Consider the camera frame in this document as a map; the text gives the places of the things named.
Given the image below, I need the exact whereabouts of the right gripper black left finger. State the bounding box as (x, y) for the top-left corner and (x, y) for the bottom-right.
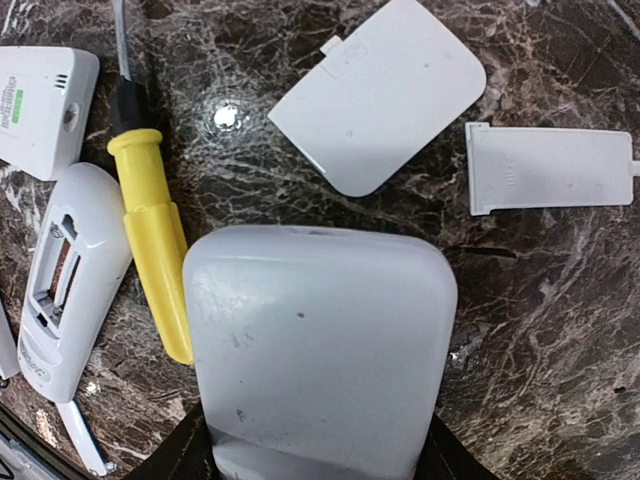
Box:
(124, 402), (215, 480)

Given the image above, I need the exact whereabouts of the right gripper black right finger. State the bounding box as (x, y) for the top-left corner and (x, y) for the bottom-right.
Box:
(414, 414), (493, 480)

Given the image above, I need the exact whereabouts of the small white remote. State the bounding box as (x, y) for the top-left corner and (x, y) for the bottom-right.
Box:
(183, 225), (458, 479)

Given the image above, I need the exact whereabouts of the slim white QR-code remote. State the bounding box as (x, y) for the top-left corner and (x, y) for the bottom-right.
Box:
(0, 304), (20, 388)

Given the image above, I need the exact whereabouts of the yellow handled screwdriver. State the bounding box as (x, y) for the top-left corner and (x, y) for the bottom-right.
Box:
(107, 1), (194, 365)

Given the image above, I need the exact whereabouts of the white remote with battery bay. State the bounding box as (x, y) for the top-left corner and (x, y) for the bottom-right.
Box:
(17, 163), (132, 403)

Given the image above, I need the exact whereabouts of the white slim remote battery cover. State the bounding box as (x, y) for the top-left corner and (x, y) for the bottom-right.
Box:
(465, 122), (639, 216)

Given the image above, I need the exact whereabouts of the white wide remote battery cover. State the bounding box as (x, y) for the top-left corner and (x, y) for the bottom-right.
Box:
(268, 0), (487, 198)

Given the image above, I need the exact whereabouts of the wide white remote control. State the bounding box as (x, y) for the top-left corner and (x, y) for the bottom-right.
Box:
(1, 46), (100, 181)

